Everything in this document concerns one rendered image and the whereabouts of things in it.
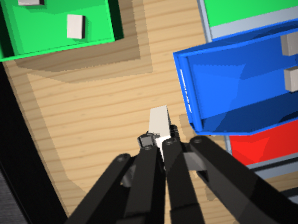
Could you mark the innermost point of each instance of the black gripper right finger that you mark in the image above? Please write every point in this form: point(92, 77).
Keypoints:
point(248, 197)

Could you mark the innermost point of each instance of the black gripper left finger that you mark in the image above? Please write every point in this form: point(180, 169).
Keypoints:
point(106, 201)

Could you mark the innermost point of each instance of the blue bin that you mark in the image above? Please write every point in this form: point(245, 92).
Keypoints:
point(240, 90)

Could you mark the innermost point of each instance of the green bin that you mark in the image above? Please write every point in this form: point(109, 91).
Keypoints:
point(37, 29)

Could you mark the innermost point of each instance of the dark grey metal shelf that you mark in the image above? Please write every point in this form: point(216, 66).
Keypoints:
point(272, 152)

